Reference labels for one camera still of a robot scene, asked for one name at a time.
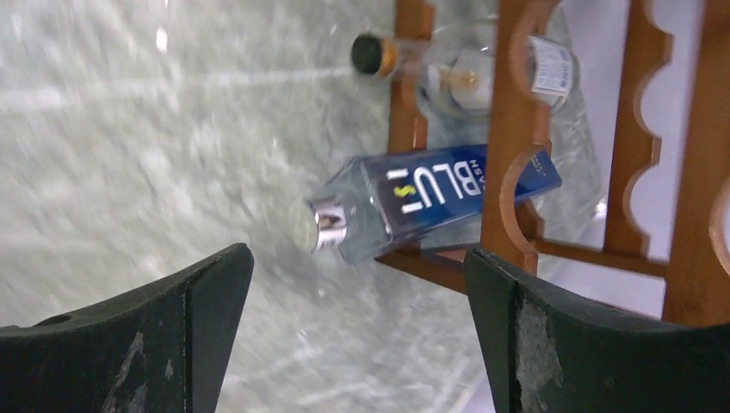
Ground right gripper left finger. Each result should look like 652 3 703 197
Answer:
1 243 254 412

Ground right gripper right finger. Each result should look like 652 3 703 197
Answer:
464 249 729 412

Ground clear bottle blue label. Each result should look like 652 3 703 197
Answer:
290 143 564 266

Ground wooden wine rack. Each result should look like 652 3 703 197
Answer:
376 0 730 327

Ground clear bottle lower rack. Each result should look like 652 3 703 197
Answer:
350 16 602 219

